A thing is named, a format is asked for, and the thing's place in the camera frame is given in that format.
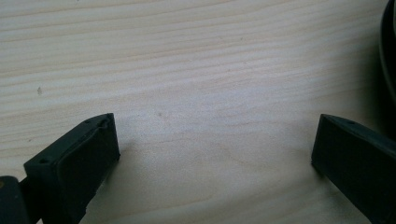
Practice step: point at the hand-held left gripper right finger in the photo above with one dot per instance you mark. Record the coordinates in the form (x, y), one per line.
(358, 161)

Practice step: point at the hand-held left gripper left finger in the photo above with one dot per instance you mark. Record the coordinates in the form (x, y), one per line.
(74, 168)

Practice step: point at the black round plate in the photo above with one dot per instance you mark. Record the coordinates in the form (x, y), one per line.
(390, 46)

